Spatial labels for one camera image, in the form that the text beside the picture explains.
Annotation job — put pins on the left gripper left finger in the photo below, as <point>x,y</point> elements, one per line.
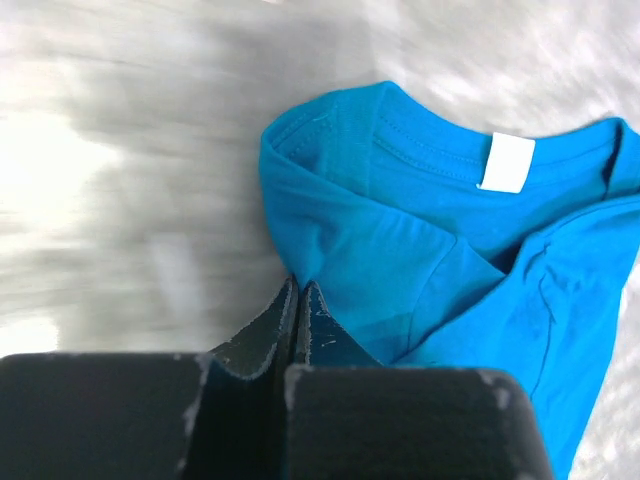
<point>174,415</point>

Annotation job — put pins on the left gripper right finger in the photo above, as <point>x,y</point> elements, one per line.
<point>349,417</point>

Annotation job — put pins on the blue t shirt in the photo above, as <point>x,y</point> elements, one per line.
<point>435,245</point>

